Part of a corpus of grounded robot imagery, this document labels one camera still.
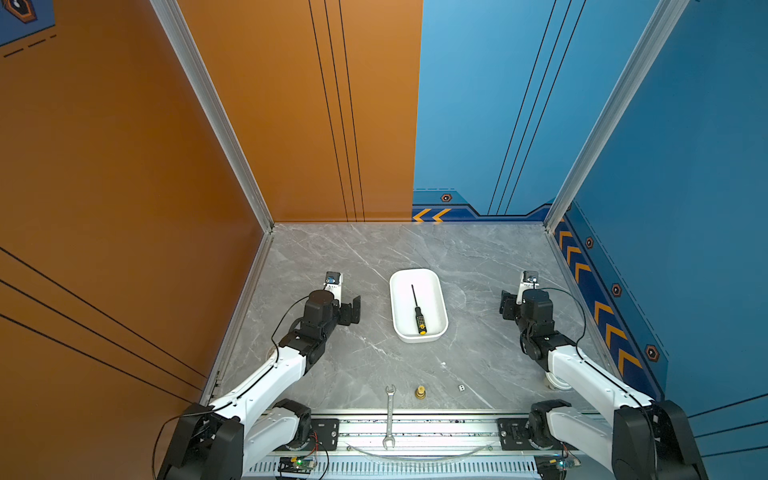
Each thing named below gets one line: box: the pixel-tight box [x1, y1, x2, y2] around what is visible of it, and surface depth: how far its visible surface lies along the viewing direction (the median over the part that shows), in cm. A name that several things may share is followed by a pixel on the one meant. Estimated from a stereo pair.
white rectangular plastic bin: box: [389, 268, 449, 344], surface depth 96 cm
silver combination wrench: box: [383, 384, 397, 450], surface depth 79 cm
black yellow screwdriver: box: [411, 284, 427, 335], surface depth 93 cm
